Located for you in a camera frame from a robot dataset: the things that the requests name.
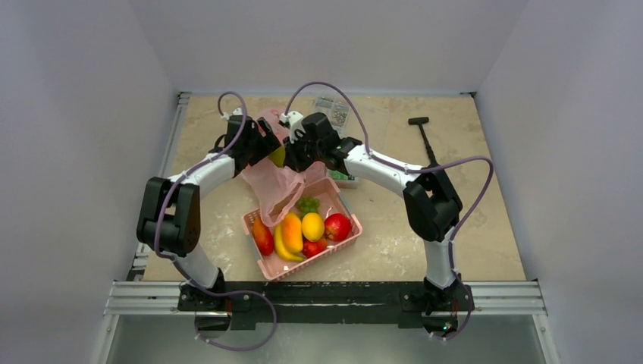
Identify green fake apple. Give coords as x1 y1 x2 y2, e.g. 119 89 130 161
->
268 146 286 168

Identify pink plastic bag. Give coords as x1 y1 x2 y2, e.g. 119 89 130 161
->
240 108 325 228

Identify green fake grapes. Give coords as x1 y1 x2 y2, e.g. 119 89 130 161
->
295 196 320 215

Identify orange fake fruit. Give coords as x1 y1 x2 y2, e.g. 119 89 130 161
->
301 212 325 242

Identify red fake apple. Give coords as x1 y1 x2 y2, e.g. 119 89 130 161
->
325 213 352 242

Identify orange yellow fake mango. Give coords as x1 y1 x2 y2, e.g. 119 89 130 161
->
280 212 303 253

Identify red fake fruit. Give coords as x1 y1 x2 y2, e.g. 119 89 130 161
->
252 218 274 256

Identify red orange fake pear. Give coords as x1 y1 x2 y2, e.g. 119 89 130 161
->
301 237 328 259

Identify yellow fake banana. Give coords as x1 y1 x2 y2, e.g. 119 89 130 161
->
274 225 304 262

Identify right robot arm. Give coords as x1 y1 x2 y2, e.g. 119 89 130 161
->
278 111 474 314

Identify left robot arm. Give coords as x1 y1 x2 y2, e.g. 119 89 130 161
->
136 115 281 310

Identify green labelled small plastic case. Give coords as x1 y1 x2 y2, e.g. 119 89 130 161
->
327 170 359 189

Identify pink plastic basket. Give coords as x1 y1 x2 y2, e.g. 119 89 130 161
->
242 177 363 281

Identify black hammer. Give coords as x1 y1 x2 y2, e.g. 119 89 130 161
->
407 116 438 167

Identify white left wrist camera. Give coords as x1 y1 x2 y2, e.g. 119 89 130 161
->
221 107 243 121

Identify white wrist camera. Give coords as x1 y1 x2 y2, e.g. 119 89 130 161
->
279 111 305 143
221 107 243 121

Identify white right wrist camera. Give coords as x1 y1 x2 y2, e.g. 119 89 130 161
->
279 111 305 143

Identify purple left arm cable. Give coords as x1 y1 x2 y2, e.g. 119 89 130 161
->
152 91 279 353

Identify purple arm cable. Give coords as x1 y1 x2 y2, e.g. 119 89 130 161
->
284 81 496 343
152 91 279 353

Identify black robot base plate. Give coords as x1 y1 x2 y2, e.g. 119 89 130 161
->
177 281 475 334

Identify aluminium table frame rail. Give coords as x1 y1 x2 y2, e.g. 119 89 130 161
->
98 108 560 363

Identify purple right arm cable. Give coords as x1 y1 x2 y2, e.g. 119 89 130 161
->
284 81 496 343

